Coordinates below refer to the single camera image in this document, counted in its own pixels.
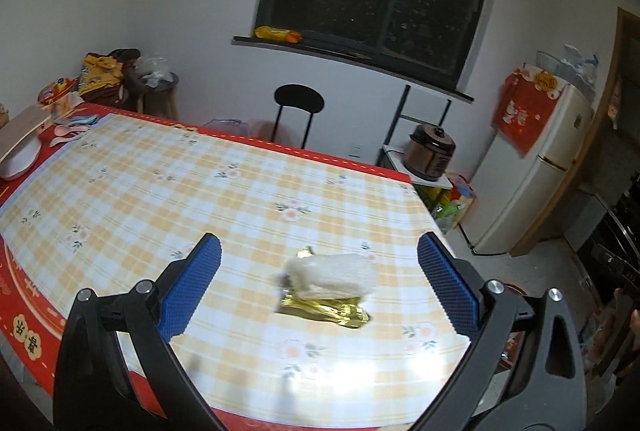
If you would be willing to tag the person's right hand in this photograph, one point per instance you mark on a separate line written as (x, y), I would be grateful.
(631, 321)

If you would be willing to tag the clear plastic box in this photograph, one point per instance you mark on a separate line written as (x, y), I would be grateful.
(230, 127)

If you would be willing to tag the black metal shelf rack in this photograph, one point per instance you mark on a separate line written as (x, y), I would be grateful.
(415, 111)

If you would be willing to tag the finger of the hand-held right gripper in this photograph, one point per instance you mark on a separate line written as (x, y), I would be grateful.
(607, 258)

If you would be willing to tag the brown pressure cooker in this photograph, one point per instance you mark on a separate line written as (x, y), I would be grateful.
(430, 152)

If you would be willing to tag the checked floral tablecloth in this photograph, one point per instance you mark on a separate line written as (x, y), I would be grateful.
(200, 191)

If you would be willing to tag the gold foil wrapper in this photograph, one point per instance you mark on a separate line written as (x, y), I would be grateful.
(325, 311)

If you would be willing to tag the yellow green bag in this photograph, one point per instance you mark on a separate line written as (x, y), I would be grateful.
(447, 211)

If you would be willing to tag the yellow snack packet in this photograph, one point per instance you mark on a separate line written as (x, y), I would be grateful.
(277, 34)

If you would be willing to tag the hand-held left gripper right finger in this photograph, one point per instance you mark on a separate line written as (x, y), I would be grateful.
(450, 296)

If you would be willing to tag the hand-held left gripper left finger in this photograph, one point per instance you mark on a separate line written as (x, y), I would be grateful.
(192, 291)

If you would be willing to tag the red shopping bag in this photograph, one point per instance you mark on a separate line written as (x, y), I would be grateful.
(462, 191)

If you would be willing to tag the pink spoons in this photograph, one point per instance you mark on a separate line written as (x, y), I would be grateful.
(70, 131)

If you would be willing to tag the cream refrigerator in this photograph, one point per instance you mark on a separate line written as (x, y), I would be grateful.
(537, 171)

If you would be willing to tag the white lidded container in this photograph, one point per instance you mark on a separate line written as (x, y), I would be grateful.
(20, 143)

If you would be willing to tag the red printed cloth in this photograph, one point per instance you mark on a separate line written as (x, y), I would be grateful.
(522, 111)

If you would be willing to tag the black chair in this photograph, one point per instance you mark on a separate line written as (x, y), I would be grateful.
(297, 111)

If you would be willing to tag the wall outlet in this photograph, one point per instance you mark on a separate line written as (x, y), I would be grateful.
(356, 151)

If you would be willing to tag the crumpled clear plastic bag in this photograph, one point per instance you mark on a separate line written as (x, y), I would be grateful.
(150, 68)

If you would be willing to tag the yellow cloth bag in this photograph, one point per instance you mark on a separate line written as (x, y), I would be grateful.
(100, 72)

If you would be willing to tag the clear plastic bags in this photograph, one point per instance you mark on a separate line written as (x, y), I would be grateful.
(572, 61)

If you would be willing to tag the wooden stool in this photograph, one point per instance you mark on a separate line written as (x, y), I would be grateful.
(157, 98)

